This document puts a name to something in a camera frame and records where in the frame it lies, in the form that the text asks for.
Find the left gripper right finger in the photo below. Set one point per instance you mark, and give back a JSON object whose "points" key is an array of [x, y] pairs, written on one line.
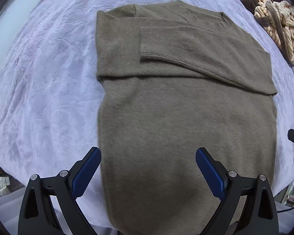
{"points": [[259, 215]]}

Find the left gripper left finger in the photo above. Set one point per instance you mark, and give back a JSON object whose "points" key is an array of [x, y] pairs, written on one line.
{"points": [[37, 215]]}

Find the olive brown knit sweater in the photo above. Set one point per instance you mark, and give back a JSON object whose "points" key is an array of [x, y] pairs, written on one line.
{"points": [[176, 78]]}

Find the cream striped brown garment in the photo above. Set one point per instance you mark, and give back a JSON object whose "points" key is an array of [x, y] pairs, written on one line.
{"points": [[276, 17]]}

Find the lavender embossed bedspread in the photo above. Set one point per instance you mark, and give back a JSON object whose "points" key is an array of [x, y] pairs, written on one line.
{"points": [[50, 94]]}

